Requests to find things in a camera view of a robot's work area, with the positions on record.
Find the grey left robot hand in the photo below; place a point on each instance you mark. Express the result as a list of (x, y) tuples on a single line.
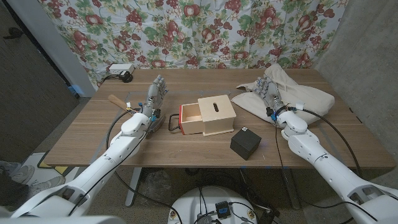
[(155, 93)]

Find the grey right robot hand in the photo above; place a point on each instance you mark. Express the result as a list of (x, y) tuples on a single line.
[(270, 93)]

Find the beige jacket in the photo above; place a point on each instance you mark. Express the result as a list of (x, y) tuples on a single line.
[(304, 93)]

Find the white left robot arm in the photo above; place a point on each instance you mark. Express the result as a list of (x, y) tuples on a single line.
[(118, 149)]

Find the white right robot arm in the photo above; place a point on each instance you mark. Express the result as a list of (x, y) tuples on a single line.
[(311, 149)]

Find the wooden drawer red front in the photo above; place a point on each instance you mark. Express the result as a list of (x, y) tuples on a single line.
[(189, 125)]

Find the black box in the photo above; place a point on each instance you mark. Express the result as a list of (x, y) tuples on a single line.
[(245, 143)]

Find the wooden box housing with slot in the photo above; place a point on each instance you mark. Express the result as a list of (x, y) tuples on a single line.
[(217, 119)]

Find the black plug adapter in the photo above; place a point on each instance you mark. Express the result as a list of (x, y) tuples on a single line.
[(126, 76)]

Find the white power strip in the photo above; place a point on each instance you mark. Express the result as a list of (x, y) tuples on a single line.
[(121, 68)]

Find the floral fruit print backdrop cloth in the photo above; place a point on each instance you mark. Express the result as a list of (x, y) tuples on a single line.
[(186, 31)]

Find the clear plastic bag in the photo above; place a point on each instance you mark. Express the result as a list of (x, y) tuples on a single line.
[(155, 186)]

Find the white table leg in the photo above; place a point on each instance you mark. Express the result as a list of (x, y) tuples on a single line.
[(133, 186)]

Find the grey table leg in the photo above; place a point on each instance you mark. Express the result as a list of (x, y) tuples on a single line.
[(290, 189)]

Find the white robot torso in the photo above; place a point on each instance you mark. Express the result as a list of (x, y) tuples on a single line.
[(192, 205)]

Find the black module with blue label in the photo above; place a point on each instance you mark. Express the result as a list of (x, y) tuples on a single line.
[(223, 210)]

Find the grey sneaker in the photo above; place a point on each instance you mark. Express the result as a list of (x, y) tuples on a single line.
[(23, 174), (46, 185)]

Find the dark trouser leg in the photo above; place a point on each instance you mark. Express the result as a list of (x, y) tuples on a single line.
[(11, 191)]

